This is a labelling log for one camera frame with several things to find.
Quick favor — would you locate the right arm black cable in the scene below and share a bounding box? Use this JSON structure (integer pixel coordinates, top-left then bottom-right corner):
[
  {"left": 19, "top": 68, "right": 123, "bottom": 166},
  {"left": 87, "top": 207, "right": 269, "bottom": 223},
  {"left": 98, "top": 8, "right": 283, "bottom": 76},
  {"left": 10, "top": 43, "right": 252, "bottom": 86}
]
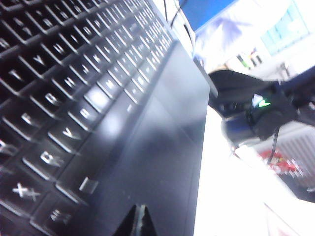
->
[{"left": 267, "top": 125, "right": 282, "bottom": 163}]

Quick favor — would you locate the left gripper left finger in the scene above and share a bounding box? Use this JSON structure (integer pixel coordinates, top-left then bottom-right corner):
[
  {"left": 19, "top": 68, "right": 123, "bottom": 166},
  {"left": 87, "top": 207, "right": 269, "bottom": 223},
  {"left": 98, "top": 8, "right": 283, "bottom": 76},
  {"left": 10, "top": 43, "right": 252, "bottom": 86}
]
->
[{"left": 115, "top": 205, "right": 140, "bottom": 236}]

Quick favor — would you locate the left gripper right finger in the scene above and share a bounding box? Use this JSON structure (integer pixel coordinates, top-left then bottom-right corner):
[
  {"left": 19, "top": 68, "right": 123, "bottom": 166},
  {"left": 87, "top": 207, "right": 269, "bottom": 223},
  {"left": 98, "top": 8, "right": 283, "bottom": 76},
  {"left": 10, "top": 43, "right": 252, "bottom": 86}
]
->
[{"left": 141, "top": 205, "right": 158, "bottom": 236}]

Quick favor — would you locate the black laptop power cable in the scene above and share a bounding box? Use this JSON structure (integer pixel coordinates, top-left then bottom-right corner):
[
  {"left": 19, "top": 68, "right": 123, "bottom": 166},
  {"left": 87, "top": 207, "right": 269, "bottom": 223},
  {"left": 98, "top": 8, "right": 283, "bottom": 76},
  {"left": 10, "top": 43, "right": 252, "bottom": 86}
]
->
[{"left": 162, "top": 0, "right": 197, "bottom": 57}]

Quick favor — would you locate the black Hasee laptop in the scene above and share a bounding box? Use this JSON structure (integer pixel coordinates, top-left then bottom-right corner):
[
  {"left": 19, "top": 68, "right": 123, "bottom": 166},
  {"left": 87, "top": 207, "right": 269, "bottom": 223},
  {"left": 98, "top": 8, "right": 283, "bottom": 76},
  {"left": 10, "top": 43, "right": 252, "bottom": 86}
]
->
[{"left": 0, "top": 0, "right": 215, "bottom": 236}]

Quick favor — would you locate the red white printed label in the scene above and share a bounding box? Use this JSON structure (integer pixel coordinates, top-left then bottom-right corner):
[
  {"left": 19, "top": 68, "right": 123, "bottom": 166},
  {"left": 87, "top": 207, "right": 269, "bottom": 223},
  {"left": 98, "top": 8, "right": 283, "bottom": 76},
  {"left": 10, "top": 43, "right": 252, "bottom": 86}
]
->
[{"left": 257, "top": 148, "right": 311, "bottom": 179}]

